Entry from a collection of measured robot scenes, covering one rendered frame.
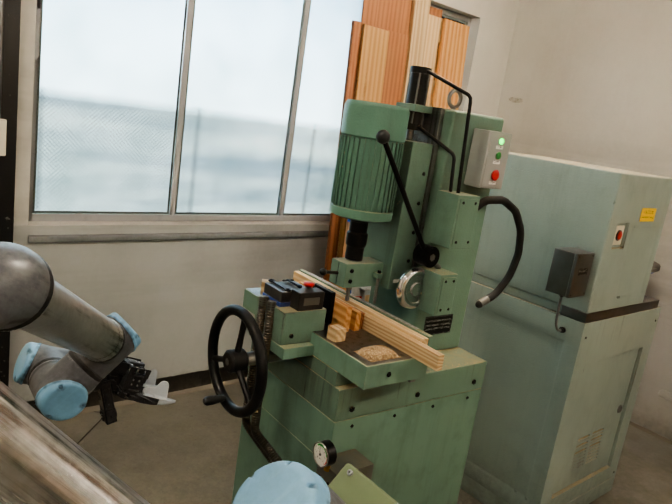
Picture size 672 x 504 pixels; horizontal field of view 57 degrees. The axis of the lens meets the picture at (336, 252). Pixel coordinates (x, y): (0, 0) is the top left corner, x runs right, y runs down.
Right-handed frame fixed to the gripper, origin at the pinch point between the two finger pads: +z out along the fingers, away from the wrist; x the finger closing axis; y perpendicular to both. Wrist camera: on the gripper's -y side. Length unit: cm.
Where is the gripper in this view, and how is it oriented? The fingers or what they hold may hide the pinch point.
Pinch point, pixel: (164, 397)
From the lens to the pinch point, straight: 167.0
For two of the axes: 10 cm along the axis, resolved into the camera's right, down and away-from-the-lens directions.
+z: 6.9, 3.1, 6.5
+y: 4.1, -9.1, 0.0
